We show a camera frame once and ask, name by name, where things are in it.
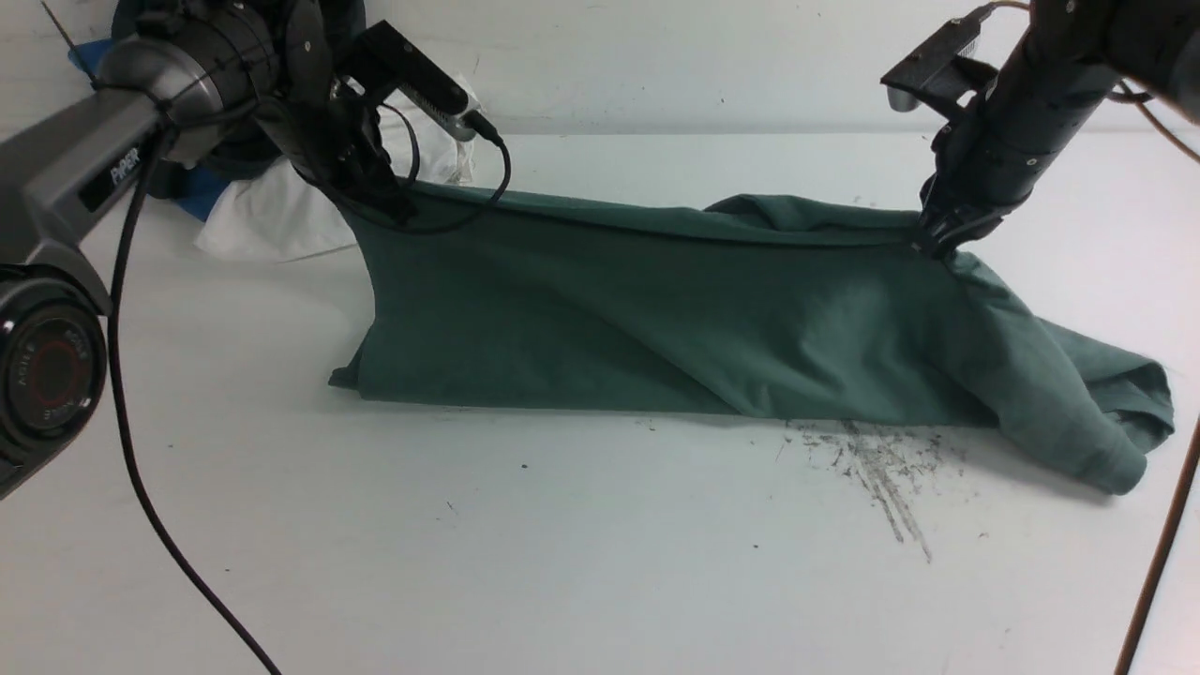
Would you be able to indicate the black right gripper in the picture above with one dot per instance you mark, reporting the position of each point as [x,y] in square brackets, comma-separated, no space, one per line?
[989,162]

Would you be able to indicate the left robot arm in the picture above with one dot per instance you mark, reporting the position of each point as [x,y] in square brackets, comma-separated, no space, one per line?
[225,87]

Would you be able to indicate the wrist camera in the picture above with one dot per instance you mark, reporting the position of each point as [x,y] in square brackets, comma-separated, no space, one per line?
[941,71]
[417,75]

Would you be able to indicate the green long sleeve shirt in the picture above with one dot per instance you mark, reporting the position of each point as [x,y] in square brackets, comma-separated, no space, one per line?
[771,307]

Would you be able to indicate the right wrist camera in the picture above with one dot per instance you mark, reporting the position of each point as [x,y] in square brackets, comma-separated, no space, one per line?
[941,71]

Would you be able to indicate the white crumpled garment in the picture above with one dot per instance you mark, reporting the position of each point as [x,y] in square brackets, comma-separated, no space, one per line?
[278,218]

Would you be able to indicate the blue crumpled garment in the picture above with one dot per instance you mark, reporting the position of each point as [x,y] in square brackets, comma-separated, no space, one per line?
[195,190]

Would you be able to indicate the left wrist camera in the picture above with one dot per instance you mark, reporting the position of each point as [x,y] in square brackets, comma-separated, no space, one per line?
[417,75]

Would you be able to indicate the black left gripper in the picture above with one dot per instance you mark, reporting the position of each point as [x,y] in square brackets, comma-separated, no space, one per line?
[332,142]

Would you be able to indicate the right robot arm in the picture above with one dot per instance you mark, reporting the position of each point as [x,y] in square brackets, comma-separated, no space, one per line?
[1152,43]

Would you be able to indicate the black crumpled garment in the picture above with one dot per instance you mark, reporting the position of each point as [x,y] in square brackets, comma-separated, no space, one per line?
[247,152]

